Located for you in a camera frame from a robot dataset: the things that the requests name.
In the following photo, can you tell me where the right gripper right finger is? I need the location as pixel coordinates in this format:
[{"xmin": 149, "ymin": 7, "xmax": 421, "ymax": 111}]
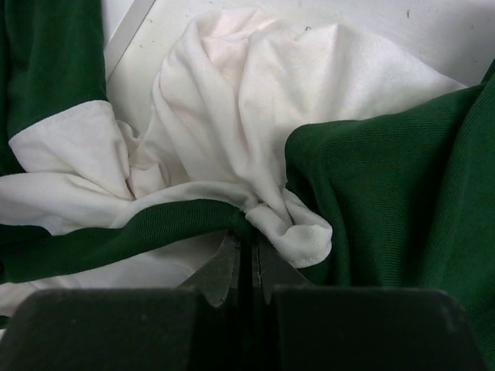
[{"xmin": 252, "ymin": 233, "xmax": 315, "ymax": 305}]

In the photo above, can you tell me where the green and white t shirt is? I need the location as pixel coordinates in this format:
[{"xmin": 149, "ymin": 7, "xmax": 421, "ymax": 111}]
[{"xmin": 0, "ymin": 0, "xmax": 495, "ymax": 329}]

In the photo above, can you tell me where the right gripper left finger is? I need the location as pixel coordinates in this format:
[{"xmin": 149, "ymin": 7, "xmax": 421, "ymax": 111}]
[{"xmin": 179, "ymin": 233, "xmax": 241, "ymax": 308}]

